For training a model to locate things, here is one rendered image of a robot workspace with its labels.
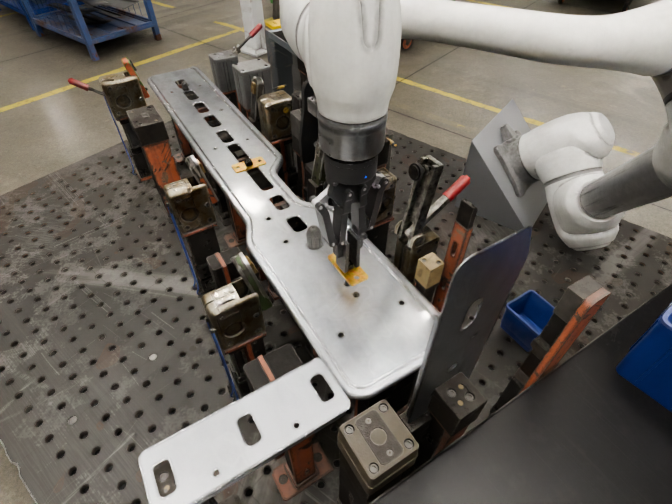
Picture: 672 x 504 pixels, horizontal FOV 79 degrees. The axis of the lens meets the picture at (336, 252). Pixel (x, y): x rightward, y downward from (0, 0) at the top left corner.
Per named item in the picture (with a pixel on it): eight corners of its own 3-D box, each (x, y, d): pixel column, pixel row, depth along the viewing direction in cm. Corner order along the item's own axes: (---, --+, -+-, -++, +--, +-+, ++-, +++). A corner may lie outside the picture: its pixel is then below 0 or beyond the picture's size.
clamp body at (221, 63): (223, 144, 169) (202, 53, 143) (248, 137, 173) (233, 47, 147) (231, 155, 163) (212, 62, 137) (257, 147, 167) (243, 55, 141)
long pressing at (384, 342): (137, 80, 144) (135, 76, 143) (199, 67, 152) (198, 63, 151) (353, 409, 62) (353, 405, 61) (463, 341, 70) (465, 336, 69)
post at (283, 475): (270, 472, 82) (248, 410, 61) (317, 442, 86) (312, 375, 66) (284, 502, 78) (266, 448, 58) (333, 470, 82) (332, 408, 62)
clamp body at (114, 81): (130, 172, 155) (89, 75, 130) (169, 160, 161) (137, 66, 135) (136, 186, 149) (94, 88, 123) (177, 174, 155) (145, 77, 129)
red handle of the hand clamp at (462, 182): (397, 227, 79) (458, 168, 77) (401, 232, 80) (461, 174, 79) (411, 240, 76) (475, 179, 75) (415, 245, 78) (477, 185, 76)
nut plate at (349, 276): (326, 257, 76) (326, 252, 75) (343, 249, 77) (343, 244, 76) (351, 287, 71) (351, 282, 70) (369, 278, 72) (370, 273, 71)
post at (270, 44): (276, 144, 169) (262, 27, 138) (292, 139, 172) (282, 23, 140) (284, 152, 165) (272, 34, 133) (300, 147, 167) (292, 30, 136)
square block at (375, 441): (335, 500, 79) (335, 425, 53) (369, 476, 81) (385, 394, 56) (358, 543, 74) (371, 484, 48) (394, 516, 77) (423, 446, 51)
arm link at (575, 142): (539, 134, 136) (612, 101, 118) (553, 187, 134) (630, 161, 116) (512, 131, 126) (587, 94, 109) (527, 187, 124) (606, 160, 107)
